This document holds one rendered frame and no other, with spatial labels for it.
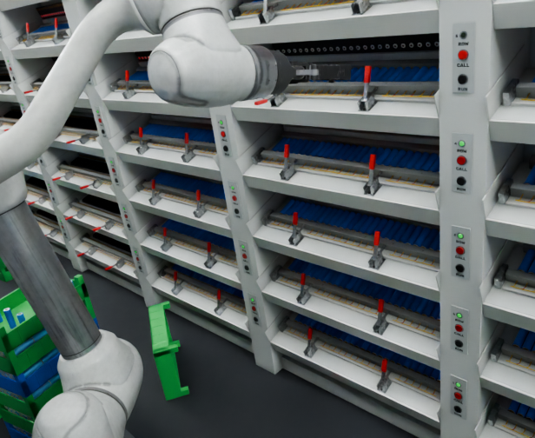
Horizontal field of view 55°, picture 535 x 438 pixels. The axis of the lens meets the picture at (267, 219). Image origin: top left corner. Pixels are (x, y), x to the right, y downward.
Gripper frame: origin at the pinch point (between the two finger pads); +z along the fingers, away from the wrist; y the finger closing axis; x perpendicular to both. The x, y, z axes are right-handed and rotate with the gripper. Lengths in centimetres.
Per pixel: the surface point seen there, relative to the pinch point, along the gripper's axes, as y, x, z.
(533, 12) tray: 34.1, 8.9, 7.8
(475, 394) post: 27, -73, 23
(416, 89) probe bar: 9.8, -3.6, 16.5
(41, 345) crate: -77, -76, -35
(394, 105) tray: 6.5, -7.0, 13.8
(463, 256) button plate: 23.6, -37.6, 15.8
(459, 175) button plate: 22.4, -19.8, 12.4
